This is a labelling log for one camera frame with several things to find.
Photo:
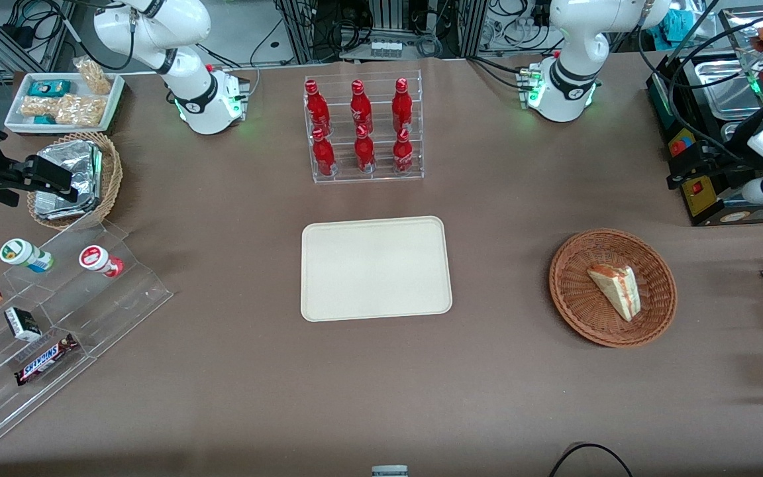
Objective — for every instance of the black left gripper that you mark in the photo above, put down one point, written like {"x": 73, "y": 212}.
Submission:
{"x": 724, "y": 167}

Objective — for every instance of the triangular sandwich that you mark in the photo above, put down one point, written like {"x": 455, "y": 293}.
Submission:
{"x": 616, "y": 291}

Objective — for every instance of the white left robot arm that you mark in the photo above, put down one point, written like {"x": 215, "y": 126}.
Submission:
{"x": 573, "y": 40}

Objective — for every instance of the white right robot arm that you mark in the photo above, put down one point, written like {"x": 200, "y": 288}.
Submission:
{"x": 156, "y": 30}

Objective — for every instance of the tan wicker basket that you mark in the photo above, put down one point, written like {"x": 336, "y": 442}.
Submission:
{"x": 111, "y": 175}

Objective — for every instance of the white rectangular snack tray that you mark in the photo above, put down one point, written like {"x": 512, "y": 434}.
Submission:
{"x": 17, "y": 122}

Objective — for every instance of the brown round wicker basket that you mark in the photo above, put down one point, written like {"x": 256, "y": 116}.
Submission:
{"x": 580, "y": 311}

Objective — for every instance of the cream plastic tray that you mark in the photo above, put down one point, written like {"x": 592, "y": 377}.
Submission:
{"x": 375, "y": 268}

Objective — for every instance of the red emergency stop button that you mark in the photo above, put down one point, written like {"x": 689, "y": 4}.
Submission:
{"x": 679, "y": 142}

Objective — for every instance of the foil wrapped food package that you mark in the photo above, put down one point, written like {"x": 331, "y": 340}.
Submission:
{"x": 77, "y": 159}

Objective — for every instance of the steel food pan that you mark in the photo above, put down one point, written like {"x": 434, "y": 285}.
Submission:
{"x": 731, "y": 131}
{"x": 726, "y": 86}

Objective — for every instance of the small teal snack packet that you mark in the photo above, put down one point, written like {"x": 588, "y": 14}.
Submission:
{"x": 44, "y": 120}

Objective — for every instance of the black food warmer appliance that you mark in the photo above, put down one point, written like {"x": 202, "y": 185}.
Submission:
{"x": 666, "y": 99}

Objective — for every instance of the green lid yogurt cup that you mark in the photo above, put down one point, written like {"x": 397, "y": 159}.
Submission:
{"x": 20, "y": 254}

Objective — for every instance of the clear bag of snacks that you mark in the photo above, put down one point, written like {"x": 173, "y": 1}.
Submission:
{"x": 93, "y": 75}
{"x": 38, "y": 106}
{"x": 80, "y": 109}

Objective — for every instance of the red lid yogurt cup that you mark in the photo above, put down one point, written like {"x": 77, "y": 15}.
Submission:
{"x": 97, "y": 258}

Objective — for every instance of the teal snack box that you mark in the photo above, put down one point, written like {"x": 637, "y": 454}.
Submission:
{"x": 49, "y": 87}

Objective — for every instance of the clear acrylic stepped stand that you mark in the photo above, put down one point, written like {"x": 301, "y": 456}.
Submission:
{"x": 103, "y": 311}

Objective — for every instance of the teal bag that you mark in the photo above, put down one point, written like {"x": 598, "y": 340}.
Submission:
{"x": 681, "y": 26}

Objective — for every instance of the small black white box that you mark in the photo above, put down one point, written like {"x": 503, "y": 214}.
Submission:
{"x": 22, "y": 323}

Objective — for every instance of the Snickers chocolate bar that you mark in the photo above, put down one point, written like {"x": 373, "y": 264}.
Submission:
{"x": 45, "y": 360}

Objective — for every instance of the red cola bottle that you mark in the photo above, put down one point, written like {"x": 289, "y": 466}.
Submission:
{"x": 403, "y": 154}
{"x": 316, "y": 106}
{"x": 322, "y": 156}
{"x": 359, "y": 106}
{"x": 364, "y": 152}
{"x": 401, "y": 106}

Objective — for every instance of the clear acrylic bottle rack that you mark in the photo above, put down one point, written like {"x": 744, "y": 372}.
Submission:
{"x": 381, "y": 179}

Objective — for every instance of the white power strip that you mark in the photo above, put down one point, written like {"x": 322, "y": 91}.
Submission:
{"x": 385, "y": 48}

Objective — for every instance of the grey device edge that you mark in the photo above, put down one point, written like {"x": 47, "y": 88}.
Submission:
{"x": 389, "y": 472}

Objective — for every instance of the red rocker switch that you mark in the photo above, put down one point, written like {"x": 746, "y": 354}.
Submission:
{"x": 696, "y": 188}

